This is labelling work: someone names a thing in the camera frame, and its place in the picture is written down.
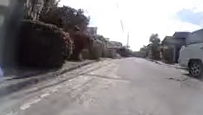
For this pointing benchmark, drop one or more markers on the row of bushes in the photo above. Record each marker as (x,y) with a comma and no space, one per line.
(96,48)

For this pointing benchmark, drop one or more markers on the pole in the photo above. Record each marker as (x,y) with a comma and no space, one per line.
(127,40)

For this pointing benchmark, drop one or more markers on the grey asphalt road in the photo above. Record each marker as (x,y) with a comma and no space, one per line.
(127,95)

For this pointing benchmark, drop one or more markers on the large dark tree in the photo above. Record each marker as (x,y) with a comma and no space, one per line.
(66,18)

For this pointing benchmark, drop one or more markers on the dark green hedge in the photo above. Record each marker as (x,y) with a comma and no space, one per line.
(41,45)

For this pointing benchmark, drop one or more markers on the grey pavement strip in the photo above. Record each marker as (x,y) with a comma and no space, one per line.
(38,75)

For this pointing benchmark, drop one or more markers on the grey building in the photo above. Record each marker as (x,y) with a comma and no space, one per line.
(177,44)

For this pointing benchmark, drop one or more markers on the bare pale trees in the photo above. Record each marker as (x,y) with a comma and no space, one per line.
(39,3)

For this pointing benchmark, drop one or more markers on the white vehicle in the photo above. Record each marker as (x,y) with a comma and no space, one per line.
(199,53)

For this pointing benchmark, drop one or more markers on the grey wall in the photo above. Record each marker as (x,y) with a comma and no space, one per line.
(4,25)

